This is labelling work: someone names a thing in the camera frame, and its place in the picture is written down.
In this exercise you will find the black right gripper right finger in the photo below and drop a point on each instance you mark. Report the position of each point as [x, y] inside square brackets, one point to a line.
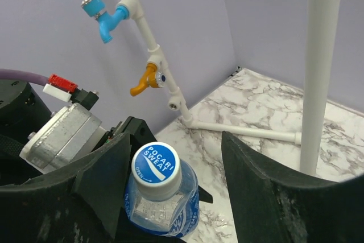
[274, 203]

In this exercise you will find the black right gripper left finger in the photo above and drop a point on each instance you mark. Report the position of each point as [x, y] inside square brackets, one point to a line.
[79, 202]

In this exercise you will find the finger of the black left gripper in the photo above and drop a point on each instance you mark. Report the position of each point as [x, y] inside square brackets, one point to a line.
[140, 134]

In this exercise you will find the blue white Pocari cap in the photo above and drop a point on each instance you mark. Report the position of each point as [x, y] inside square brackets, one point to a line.
[156, 169]

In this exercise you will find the blue label Pocari bottle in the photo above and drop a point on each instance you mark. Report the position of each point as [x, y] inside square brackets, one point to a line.
[175, 217]

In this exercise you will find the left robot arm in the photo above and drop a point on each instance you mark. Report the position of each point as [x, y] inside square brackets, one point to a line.
[23, 111]

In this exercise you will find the yellow plastic faucet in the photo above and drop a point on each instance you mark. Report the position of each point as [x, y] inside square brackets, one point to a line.
[152, 78]

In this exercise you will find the blue plastic faucet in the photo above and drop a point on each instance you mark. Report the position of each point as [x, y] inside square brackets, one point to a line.
[107, 23]

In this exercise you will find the white vertical pole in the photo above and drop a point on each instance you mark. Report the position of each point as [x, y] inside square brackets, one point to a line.
[321, 35]

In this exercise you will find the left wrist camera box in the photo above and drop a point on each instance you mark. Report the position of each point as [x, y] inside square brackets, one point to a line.
[72, 133]

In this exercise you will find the white PVC pipe frame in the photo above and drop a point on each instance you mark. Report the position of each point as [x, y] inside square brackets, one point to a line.
[177, 101]

